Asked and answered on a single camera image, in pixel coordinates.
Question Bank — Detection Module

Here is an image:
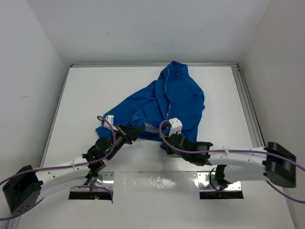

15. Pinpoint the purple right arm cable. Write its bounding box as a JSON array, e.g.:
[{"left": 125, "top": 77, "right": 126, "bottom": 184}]
[{"left": 159, "top": 120, "right": 305, "bottom": 203}]

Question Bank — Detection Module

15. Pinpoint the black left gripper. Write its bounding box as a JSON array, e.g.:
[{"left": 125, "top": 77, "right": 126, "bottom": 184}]
[{"left": 106, "top": 123, "right": 143, "bottom": 160}]

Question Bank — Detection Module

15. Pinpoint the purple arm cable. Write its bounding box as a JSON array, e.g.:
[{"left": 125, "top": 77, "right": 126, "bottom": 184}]
[
  {"left": 159, "top": 120, "right": 305, "bottom": 203},
  {"left": 0, "top": 115, "right": 120, "bottom": 221}
]

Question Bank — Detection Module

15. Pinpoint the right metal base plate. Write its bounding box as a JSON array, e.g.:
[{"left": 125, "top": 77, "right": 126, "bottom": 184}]
[{"left": 197, "top": 171, "right": 242, "bottom": 192}]

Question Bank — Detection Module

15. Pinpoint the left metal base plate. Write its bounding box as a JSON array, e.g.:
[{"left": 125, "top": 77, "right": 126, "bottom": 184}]
[{"left": 70, "top": 172, "right": 114, "bottom": 192}]

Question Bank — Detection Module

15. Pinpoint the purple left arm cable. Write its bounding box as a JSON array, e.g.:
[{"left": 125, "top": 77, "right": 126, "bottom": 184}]
[{"left": 0, "top": 115, "right": 120, "bottom": 221}]

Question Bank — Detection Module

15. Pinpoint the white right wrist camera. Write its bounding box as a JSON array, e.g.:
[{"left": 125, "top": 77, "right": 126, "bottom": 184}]
[{"left": 168, "top": 118, "right": 183, "bottom": 137}]

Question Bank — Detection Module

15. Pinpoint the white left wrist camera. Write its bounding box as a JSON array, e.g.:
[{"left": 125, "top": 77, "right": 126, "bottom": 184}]
[{"left": 103, "top": 114, "right": 114, "bottom": 129}]

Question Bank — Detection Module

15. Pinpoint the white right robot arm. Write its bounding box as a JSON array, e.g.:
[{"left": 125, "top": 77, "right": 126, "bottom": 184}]
[{"left": 161, "top": 134, "right": 296, "bottom": 188}]

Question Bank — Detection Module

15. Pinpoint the blue zip-up jacket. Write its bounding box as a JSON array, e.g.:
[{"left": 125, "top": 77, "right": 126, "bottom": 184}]
[{"left": 105, "top": 61, "right": 205, "bottom": 142}]

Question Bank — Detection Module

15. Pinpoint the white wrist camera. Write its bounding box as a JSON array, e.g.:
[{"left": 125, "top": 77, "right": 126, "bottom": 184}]
[
  {"left": 103, "top": 114, "right": 114, "bottom": 129},
  {"left": 168, "top": 118, "right": 183, "bottom": 137}
]

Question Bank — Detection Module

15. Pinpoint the metal base plate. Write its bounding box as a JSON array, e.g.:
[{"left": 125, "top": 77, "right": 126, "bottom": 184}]
[
  {"left": 197, "top": 171, "right": 242, "bottom": 192},
  {"left": 70, "top": 172, "right": 114, "bottom": 192}
]

